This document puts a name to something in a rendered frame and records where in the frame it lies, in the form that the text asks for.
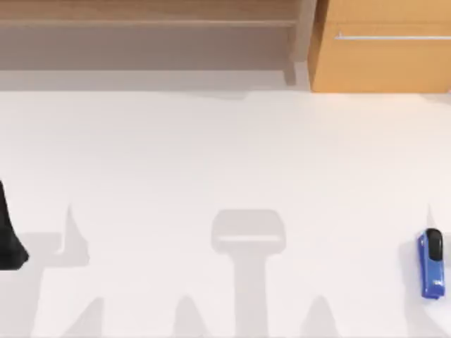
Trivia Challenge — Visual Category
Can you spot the open wooden shelf unit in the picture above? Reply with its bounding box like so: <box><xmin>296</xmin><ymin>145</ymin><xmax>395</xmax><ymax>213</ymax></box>
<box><xmin>0</xmin><ymin>0</ymin><xmax>318</xmax><ymax>87</ymax></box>

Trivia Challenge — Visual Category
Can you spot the wooden cupboard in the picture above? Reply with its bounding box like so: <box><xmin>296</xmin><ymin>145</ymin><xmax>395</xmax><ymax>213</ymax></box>
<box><xmin>307</xmin><ymin>0</ymin><xmax>451</xmax><ymax>94</ymax></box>

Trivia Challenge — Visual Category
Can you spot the blue and black stapler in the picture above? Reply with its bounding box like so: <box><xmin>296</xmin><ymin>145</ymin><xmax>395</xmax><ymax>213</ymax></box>
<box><xmin>417</xmin><ymin>227</ymin><xmax>446</xmax><ymax>301</ymax></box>

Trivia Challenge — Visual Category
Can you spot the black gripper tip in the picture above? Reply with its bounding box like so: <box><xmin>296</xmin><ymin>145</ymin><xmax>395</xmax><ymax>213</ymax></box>
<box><xmin>0</xmin><ymin>180</ymin><xmax>30</xmax><ymax>271</ymax></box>

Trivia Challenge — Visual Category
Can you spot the long metal handle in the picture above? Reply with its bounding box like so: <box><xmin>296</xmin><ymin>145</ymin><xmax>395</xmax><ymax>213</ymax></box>
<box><xmin>334</xmin><ymin>31</ymin><xmax>451</xmax><ymax>41</ymax></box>

